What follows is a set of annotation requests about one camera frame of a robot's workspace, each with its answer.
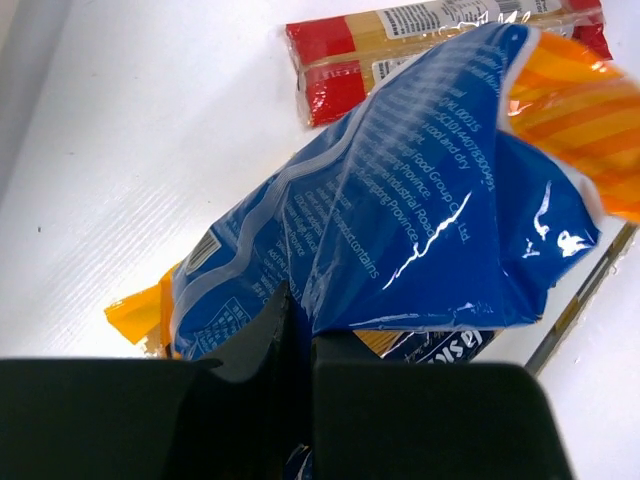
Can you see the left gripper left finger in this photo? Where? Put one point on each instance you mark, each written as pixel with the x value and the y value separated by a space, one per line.
pixel 234 414

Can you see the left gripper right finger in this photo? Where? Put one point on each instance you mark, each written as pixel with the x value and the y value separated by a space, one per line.
pixel 500 425

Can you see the blue orange pasta bag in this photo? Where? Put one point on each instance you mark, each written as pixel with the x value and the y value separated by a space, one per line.
pixel 449 202

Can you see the yellow fusilli pasta bag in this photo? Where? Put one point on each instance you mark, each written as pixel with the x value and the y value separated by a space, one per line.
pixel 144 317

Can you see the dark blue spaghetti pack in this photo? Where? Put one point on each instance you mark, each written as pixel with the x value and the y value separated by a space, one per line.
pixel 430 345

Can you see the red spaghetti pack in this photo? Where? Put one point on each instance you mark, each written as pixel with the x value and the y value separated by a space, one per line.
pixel 339 60

